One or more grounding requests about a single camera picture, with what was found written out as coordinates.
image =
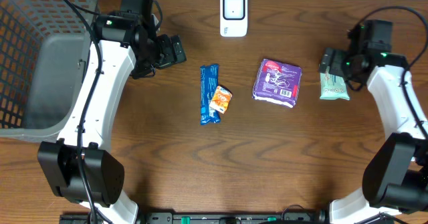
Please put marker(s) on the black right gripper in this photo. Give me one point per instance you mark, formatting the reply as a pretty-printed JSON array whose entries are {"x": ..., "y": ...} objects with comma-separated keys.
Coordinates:
[{"x": 330, "y": 62}]

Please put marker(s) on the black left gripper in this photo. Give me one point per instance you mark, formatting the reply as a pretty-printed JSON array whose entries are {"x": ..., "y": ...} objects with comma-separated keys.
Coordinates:
[{"x": 177, "y": 51}]

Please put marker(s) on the mint green wipes packet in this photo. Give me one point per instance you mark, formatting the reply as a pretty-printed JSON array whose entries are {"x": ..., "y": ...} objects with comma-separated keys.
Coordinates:
[{"x": 332, "y": 87}]

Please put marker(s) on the blue biscuit packet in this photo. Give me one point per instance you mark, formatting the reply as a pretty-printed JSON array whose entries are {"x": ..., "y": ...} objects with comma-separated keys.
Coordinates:
[{"x": 209, "y": 83}]

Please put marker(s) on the purple Carefree pad pack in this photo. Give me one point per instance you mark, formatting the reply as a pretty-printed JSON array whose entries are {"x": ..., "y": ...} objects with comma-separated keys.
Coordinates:
[{"x": 277, "y": 83}]

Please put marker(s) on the orange tissue packet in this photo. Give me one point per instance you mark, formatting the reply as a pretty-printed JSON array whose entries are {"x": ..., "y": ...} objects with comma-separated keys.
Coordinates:
[{"x": 220, "y": 99}]

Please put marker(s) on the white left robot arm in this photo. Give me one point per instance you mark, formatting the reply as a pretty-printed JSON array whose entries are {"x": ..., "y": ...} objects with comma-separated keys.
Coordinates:
[{"x": 79, "y": 166}]

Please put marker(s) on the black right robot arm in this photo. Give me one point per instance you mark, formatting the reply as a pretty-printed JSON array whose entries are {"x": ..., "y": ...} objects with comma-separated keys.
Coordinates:
[{"x": 395, "y": 180}]

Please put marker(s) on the white barcode scanner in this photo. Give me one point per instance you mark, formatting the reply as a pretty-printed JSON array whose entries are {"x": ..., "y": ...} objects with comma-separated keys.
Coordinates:
[{"x": 233, "y": 18}]

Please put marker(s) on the dark grey plastic basket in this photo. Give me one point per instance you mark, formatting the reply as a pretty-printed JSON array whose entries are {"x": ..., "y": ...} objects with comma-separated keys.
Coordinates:
[{"x": 44, "y": 54}]

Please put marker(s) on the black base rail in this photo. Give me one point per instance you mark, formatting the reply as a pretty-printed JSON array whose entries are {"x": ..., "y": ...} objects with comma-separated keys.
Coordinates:
[{"x": 293, "y": 216}]

